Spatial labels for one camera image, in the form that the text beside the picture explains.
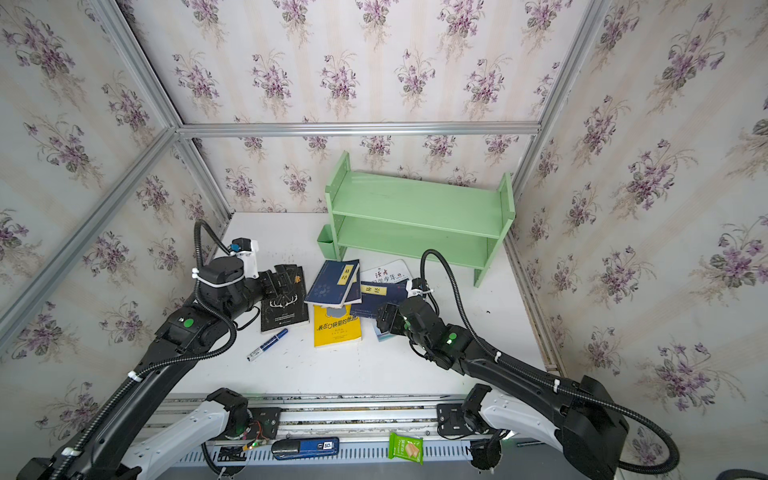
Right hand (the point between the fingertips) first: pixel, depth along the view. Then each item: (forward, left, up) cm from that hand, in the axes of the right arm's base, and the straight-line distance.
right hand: (384, 313), depth 78 cm
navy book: (+16, +17, -9) cm, 25 cm away
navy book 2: (+13, +10, -9) cm, 18 cm away
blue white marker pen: (-3, +34, -11) cm, 36 cm away
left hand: (+7, +25, +14) cm, 29 cm away
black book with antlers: (+10, +31, -11) cm, 35 cm away
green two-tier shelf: (+20, -20, +14) cm, 31 cm away
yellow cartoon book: (+1, +17, -12) cm, 21 cm away
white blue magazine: (+22, -3, -11) cm, 25 cm away
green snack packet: (-29, -5, -12) cm, 31 cm away
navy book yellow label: (+13, +3, -11) cm, 17 cm away
